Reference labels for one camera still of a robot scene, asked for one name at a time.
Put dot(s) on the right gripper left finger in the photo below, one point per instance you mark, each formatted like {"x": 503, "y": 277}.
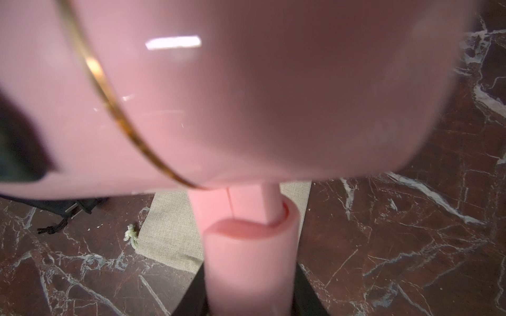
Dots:
{"x": 194, "y": 302}

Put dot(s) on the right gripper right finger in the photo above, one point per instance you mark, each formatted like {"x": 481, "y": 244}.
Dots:
{"x": 305, "y": 299}

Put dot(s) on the beige drawstring bag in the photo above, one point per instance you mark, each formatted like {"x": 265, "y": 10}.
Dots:
{"x": 170, "y": 233}

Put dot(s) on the pink hair dryer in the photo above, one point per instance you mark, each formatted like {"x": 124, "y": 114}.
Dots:
{"x": 105, "y": 98}

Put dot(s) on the black drawstring bag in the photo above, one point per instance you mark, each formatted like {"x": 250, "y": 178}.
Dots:
{"x": 66, "y": 209}

